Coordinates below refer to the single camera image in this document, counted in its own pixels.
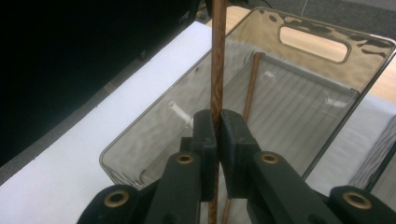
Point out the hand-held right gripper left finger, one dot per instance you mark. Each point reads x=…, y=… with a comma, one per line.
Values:
x=207, y=168

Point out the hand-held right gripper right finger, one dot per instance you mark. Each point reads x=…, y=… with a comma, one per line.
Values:
x=238, y=146

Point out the smoky transparent plastic bin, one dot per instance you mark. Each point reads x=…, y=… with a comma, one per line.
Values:
x=376, y=155
x=295, y=124

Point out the wooden chopstick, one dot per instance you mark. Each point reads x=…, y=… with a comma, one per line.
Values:
x=219, y=56
x=252, y=84

